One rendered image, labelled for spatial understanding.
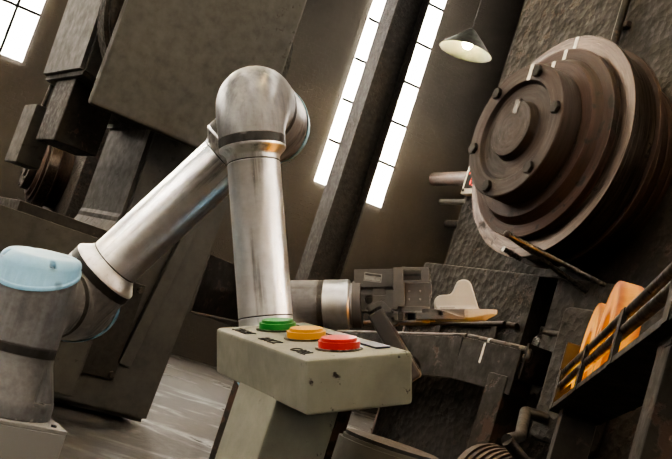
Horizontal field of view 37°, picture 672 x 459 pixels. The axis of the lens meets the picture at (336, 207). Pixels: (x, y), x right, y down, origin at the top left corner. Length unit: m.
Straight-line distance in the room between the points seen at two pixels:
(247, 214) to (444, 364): 0.80
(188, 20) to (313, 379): 3.63
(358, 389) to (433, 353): 1.19
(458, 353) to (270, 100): 0.81
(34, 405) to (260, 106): 0.52
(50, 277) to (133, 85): 2.92
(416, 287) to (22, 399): 0.57
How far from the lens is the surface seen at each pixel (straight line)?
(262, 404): 0.99
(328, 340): 0.94
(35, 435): 1.45
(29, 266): 1.45
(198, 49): 4.46
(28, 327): 1.45
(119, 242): 1.56
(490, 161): 2.03
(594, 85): 1.95
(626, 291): 1.30
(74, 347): 4.10
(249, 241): 1.37
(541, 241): 1.94
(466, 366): 2.00
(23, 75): 11.82
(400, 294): 1.47
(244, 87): 1.43
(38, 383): 1.47
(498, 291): 2.16
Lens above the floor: 0.59
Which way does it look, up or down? 8 degrees up
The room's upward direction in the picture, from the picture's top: 18 degrees clockwise
